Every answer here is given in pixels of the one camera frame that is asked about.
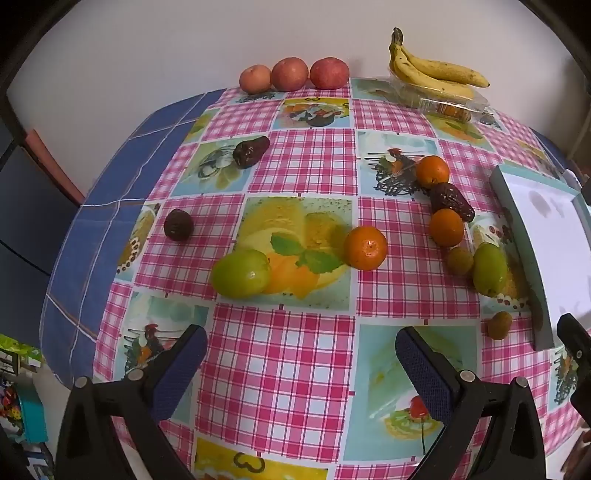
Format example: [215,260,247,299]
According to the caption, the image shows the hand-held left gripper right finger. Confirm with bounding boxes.
[396,327,559,480]

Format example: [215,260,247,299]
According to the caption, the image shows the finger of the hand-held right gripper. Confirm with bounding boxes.
[557,313,591,421]

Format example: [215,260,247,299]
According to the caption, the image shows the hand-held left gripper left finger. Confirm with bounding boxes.
[55,324,208,480]

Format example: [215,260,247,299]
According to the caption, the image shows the white tray with teal rim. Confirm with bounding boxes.
[489,162,591,352]

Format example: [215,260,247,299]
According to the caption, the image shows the oval green fruit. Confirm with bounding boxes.
[472,242,508,297]

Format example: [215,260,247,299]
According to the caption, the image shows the round green fruit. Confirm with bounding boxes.
[211,250,271,297]

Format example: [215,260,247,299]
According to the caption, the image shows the brown kiwi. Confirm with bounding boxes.
[488,311,513,341]
[446,247,475,276]

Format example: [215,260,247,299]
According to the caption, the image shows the orange mandarin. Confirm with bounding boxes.
[416,155,450,189]
[344,226,389,271]
[430,209,465,247]

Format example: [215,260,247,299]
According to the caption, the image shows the dark brown oval fruit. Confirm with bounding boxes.
[163,209,195,241]

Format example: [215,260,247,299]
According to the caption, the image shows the dark brown wrinkled date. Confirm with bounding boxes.
[429,183,475,223]
[232,136,270,169]

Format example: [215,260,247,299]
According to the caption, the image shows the pink checked printed tablecloth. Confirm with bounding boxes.
[95,78,591,480]

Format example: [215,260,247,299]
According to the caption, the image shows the colourful box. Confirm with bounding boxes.
[0,335,49,445]

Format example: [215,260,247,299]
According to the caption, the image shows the brown biscuits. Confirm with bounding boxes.
[438,102,472,123]

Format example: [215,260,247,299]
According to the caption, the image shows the clear plastic container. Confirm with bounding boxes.
[387,74,491,124]

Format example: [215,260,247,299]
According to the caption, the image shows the yellow banana bunch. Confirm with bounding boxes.
[389,28,490,100]

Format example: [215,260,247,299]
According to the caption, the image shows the pale red apple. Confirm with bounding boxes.
[240,65,272,94]

